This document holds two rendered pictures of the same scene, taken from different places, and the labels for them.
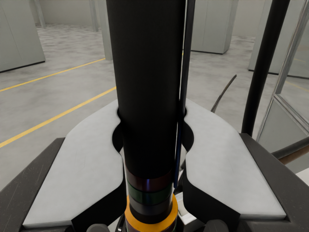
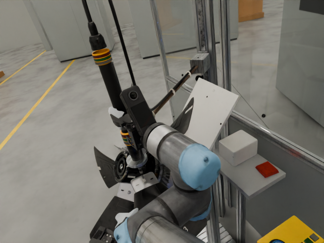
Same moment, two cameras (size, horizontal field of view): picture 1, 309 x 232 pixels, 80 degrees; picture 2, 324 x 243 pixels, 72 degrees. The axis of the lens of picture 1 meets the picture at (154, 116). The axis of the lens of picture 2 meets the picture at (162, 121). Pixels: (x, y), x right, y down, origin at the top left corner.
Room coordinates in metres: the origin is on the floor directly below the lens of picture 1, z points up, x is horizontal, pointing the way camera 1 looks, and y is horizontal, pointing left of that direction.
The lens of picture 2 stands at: (-0.46, 0.17, 1.79)
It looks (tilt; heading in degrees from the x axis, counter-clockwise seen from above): 33 degrees down; 332
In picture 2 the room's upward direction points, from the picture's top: 13 degrees counter-clockwise
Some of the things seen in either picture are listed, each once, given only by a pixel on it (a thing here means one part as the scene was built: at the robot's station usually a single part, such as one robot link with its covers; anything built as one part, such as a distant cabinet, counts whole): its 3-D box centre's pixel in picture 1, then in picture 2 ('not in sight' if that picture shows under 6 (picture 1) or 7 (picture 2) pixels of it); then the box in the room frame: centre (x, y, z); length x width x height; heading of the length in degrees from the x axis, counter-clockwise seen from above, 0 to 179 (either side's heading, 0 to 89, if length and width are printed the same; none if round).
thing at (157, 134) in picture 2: not in sight; (165, 141); (-0.11, -0.01, 1.48); 0.08 x 0.05 x 0.08; 92
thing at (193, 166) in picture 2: not in sight; (188, 160); (-0.19, -0.01, 1.48); 0.11 x 0.08 x 0.09; 2
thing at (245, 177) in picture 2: not in sight; (241, 165); (0.13, -0.56, 0.84); 0.36 x 0.24 x 0.03; 172
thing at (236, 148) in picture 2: not in sight; (236, 146); (0.20, -0.60, 0.91); 0.17 x 0.16 x 0.11; 82
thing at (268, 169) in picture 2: not in sight; (266, 168); (0.00, -0.60, 0.87); 0.08 x 0.08 x 0.02; 72
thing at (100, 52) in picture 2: not in sight; (102, 57); (0.09, 0.00, 1.65); 0.04 x 0.04 x 0.03
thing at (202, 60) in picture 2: not in sight; (200, 62); (0.37, -0.56, 1.39); 0.10 x 0.07 x 0.08; 117
